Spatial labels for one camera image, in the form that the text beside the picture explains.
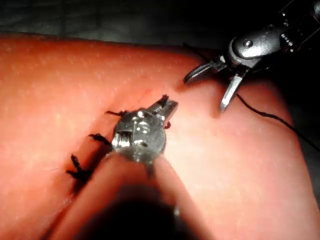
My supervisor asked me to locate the right arm needle driver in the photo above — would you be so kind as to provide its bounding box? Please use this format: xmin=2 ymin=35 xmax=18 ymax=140
xmin=219 ymin=12 xmax=301 ymax=73

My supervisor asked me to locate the right arm needle driver jaw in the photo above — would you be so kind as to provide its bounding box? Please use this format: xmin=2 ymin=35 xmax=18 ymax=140
xmin=219 ymin=71 xmax=250 ymax=114
xmin=183 ymin=61 xmax=226 ymax=85

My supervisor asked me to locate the left arm needle driver jaw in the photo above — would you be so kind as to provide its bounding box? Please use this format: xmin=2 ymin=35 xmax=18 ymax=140
xmin=147 ymin=99 xmax=168 ymax=115
xmin=161 ymin=99 xmax=179 ymax=126

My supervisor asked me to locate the left arm needle driver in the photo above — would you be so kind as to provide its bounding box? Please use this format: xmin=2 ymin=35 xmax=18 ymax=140
xmin=111 ymin=107 xmax=167 ymax=162

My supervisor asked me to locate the black thread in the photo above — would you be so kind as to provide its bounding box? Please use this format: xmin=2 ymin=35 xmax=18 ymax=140
xmin=236 ymin=92 xmax=320 ymax=154

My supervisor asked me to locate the black stitching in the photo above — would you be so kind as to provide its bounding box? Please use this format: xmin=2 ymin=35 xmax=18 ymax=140
xmin=65 ymin=94 xmax=173 ymax=182

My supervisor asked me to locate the tissue pad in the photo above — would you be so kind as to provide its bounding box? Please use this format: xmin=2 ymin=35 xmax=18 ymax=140
xmin=0 ymin=32 xmax=320 ymax=240

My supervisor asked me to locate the grey cloth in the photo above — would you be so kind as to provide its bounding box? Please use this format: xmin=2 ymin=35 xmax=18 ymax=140
xmin=0 ymin=0 xmax=251 ymax=51

